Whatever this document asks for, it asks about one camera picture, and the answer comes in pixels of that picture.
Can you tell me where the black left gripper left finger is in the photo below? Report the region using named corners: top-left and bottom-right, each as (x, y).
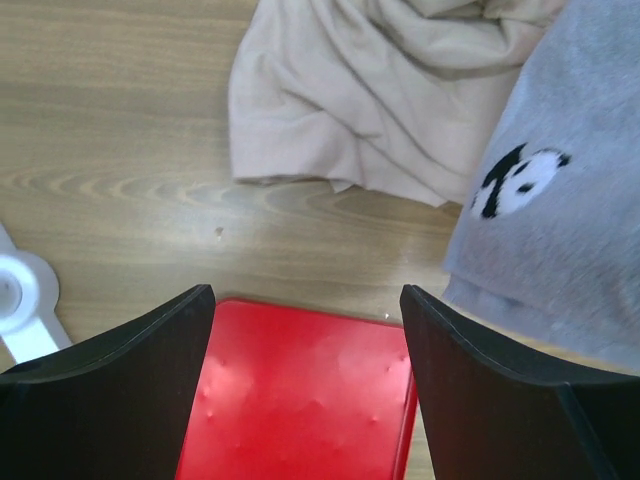
top-left (1, 285), bottom-right (215, 479)

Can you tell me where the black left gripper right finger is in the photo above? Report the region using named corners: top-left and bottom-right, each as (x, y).
top-left (401, 285), bottom-right (639, 479)

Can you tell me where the red tin lid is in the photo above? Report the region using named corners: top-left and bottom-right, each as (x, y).
top-left (177, 299), bottom-right (417, 479)

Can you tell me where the grey hanging towel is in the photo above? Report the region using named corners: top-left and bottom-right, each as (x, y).
top-left (444, 1), bottom-right (639, 371)

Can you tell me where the beige crumpled cloth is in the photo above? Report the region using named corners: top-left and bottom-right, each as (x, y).
top-left (228, 0), bottom-right (563, 206)

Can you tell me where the white clothes rack frame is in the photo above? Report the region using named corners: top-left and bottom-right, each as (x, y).
top-left (1, 229), bottom-right (72, 364)

